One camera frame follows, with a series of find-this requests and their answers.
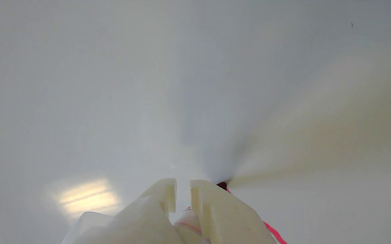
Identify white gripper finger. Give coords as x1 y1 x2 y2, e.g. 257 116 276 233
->
189 180 278 244
61 178 184 244

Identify white marker pen red ends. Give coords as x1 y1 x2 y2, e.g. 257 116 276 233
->
173 182 228 244

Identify large whiteboard aluminium frame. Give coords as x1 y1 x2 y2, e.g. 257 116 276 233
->
0 0 391 244

